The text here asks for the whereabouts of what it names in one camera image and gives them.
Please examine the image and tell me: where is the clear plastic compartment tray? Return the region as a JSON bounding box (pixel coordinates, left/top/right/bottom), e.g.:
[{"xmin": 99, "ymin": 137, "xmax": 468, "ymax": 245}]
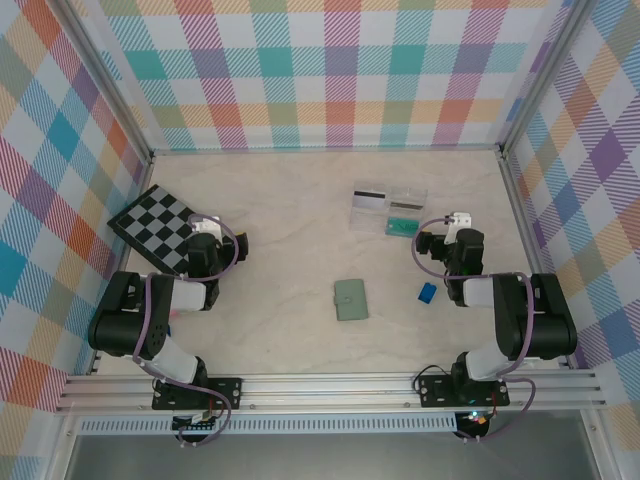
[{"xmin": 348, "ymin": 180, "xmax": 430, "ymax": 241}]

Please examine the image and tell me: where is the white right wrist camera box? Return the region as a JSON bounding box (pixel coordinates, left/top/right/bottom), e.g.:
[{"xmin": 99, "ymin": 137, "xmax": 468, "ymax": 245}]
[{"xmin": 443, "ymin": 212, "xmax": 474, "ymax": 246}]

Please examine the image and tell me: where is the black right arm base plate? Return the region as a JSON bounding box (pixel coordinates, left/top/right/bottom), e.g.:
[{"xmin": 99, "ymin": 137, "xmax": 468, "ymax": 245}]
[{"xmin": 417, "ymin": 373, "xmax": 511, "ymax": 409}]

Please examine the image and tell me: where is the grey metal panel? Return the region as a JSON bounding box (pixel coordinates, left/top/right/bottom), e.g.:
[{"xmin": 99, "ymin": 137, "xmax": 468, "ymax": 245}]
[{"xmin": 64, "ymin": 433, "xmax": 601, "ymax": 480}]

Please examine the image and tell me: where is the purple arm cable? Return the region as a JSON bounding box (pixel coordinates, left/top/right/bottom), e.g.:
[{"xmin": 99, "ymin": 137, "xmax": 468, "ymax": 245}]
[
  {"xmin": 411, "ymin": 214, "xmax": 539, "ymax": 444},
  {"xmin": 132, "ymin": 213, "xmax": 240, "ymax": 448}
]

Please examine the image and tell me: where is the black grey checkerboard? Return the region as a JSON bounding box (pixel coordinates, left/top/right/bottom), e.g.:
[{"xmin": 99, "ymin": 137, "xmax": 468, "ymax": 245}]
[{"xmin": 107, "ymin": 183, "xmax": 201, "ymax": 275}]

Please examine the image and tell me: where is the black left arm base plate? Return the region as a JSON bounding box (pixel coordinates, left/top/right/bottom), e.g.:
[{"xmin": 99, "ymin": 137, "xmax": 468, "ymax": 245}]
[{"xmin": 152, "ymin": 377, "xmax": 245, "ymax": 412}]

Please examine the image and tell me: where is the aluminium back floor rail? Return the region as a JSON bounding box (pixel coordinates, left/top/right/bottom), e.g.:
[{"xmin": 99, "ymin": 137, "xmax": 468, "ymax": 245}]
[{"xmin": 149, "ymin": 143, "xmax": 504, "ymax": 157}]

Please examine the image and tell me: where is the sage green card holder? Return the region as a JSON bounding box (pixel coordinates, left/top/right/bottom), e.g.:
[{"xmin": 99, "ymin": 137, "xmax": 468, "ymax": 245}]
[{"xmin": 333, "ymin": 278, "xmax": 371, "ymax": 322}]

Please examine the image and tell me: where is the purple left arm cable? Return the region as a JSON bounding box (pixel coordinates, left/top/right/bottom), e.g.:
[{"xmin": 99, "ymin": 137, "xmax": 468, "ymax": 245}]
[{"xmin": 132, "ymin": 213, "xmax": 240, "ymax": 448}]

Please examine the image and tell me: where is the aluminium side floor rail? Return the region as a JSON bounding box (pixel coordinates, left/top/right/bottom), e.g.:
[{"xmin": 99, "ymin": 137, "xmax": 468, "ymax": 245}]
[
  {"xmin": 87, "ymin": 154, "xmax": 154, "ymax": 376},
  {"xmin": 499, "ymin": 149, "xmax": 572, "ymax": 370}
]

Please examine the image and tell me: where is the aluminium frame post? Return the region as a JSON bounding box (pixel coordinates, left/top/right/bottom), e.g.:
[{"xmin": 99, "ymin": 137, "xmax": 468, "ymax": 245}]
[
  {"xmin": 59, "ymin": 0, "xmax": 154, "ymax": 166},
  {"xmin": 499, "ymin": 0, "xmax": 594, "ymax": 154}
]

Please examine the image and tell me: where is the slotted white cable duct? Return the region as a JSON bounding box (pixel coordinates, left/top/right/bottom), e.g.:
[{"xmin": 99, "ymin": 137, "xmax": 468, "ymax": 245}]
[{"xmin": 78, "ymin": 418, "xmax": 460, "ymax": 435}]

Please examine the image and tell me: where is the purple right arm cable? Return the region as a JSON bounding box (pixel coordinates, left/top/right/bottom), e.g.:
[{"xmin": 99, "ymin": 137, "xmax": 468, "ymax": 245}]
[{"xmin": 411, "ymin": 214, "xmax": 539, "ymax": 444}]

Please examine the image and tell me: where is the silver card black stripe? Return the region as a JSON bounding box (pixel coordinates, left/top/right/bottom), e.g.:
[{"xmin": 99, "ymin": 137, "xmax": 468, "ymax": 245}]
[{"xmin": 353, "ymin": 190, "xmax": 386, "ymax": 211}]

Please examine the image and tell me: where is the green card white print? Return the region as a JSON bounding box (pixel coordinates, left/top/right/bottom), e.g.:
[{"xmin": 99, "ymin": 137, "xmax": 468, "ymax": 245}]
[{"xmin": 385, "ymin": 216, "xmax": 419, "ymax": 239}]

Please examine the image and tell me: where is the aluminium mounting rail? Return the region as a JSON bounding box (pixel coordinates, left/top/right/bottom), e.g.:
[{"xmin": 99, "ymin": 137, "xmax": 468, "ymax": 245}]
[{"xmin": 54, "ymin": 369, "xmax": 607, "ymax": 414}]

